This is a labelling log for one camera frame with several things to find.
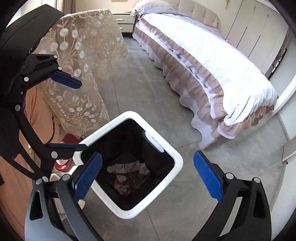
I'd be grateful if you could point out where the orange red snack packet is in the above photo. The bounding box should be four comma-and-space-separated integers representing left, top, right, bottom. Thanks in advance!
113, 175, 131, 195

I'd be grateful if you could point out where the beige lace tablecloth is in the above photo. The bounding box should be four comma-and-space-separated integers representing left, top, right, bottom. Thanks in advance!
35, 9, 128, 138

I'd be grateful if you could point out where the red slipper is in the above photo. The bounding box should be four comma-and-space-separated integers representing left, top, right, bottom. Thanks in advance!
54, 133, 83, 172

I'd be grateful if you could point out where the bed with blue duvet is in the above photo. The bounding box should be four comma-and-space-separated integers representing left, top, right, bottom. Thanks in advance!
131, 1, 278, 149

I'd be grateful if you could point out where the beige built-in wardrobe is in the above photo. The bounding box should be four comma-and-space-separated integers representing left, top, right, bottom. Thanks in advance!
226, 1, 288, 74

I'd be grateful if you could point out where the white trash bin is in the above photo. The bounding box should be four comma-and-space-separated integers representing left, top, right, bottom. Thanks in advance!
73, 111, 183, 219

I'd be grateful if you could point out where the beige tufted headboard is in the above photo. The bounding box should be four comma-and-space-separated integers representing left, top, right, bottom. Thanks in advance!
164, 0, 218, 28

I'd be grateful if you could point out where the white bedside nightstand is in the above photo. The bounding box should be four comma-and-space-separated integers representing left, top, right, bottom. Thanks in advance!
113, 14, 135, 34

